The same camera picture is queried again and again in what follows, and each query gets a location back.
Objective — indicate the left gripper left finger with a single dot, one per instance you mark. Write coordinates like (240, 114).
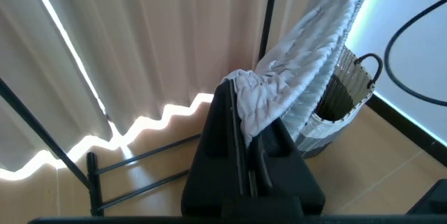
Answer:
(209, 168)

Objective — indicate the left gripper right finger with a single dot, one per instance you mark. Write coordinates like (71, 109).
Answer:
(290, 178)

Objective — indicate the pale grey shorts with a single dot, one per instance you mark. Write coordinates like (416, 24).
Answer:
(300, 60)

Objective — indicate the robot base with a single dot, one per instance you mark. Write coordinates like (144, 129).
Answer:
(433, 199)

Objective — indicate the black clothes rack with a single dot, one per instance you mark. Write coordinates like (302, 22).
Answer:
(95, 182)

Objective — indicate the white laundry basket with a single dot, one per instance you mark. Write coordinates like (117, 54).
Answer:
(352, 74)

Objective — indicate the beige curtain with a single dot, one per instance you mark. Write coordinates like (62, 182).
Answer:
(157, 42)

